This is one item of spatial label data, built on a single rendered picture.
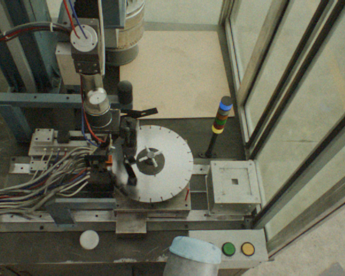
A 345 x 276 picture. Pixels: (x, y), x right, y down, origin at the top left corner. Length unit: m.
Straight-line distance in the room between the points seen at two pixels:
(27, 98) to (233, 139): 0.92
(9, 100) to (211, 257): 0.98
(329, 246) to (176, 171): 1.42
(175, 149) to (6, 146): 0.76
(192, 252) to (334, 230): 1.84
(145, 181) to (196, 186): 0.31
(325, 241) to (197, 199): 1.19
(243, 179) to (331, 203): 0.53
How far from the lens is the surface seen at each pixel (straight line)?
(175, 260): 0.80
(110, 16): 1.22
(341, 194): 0.93
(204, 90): 1.82
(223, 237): 1.33
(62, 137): 1.51
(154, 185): 1.30
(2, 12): 1.50
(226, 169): 1.43
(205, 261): 0.79
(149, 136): 1.40
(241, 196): 1.39
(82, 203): 1.25
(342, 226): 2.59
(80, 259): 1.45
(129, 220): 1.40
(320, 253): 2.46
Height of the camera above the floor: 2.15
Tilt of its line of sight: 59 degrees down
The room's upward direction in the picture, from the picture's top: 9 degrees clockwise
